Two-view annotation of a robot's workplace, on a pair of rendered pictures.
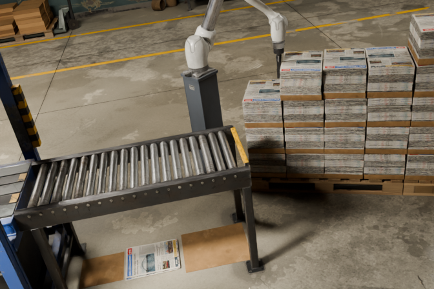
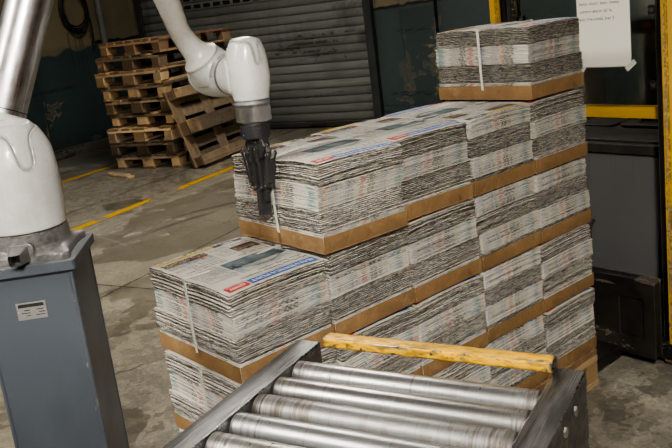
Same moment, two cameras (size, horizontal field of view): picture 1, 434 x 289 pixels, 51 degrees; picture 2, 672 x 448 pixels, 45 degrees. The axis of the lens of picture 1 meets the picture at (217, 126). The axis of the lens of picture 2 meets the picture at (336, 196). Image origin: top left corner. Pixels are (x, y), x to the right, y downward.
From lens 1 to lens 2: 2.19 m
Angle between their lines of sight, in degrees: 53
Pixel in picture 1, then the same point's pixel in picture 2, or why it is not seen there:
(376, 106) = (488, 213)
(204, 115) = (99, 401)
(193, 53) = (30, 170)
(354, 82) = (450, 164)
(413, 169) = (556, 344)
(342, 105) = (439, 229)
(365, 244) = not seen: outside the picture
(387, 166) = not seen: hidden behind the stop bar
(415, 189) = not seen: hidden behind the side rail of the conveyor
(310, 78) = (380, 169)
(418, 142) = (553, 276)
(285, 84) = (330, 201)
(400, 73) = (513, 124)
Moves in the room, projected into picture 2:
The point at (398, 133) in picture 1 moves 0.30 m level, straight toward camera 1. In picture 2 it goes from (527, 267) to (602, 289)
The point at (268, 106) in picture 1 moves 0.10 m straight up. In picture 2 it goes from (297, 284) to (291, 244)
